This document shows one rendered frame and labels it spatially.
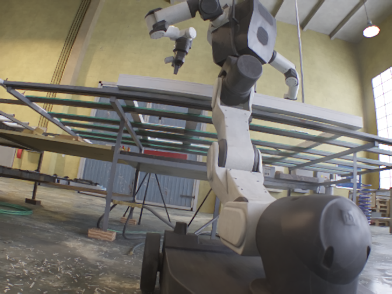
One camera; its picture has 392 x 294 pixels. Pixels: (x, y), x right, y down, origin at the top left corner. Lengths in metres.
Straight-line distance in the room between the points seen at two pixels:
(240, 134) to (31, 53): 10.69
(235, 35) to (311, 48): 10.47
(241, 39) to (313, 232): 0.90
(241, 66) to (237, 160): 0.35
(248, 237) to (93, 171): 7.75
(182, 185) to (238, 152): 6.85
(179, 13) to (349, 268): 1.13
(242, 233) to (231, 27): 0.92
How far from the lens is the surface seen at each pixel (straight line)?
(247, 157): 0.87
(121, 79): 1.33
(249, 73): 0.93
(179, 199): 7.64
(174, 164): 1.54
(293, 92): 1.67
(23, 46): 11.71
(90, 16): 10.67
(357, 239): 0.39
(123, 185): 7.81
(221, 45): 1.16
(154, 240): 0.78
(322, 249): 0.36
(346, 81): 11.76
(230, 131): 0.93
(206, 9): 1.16
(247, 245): 0.49
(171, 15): 1.20
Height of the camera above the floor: 0.33
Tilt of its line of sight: 12 degrees up
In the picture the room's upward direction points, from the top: 7 degrees clockwise
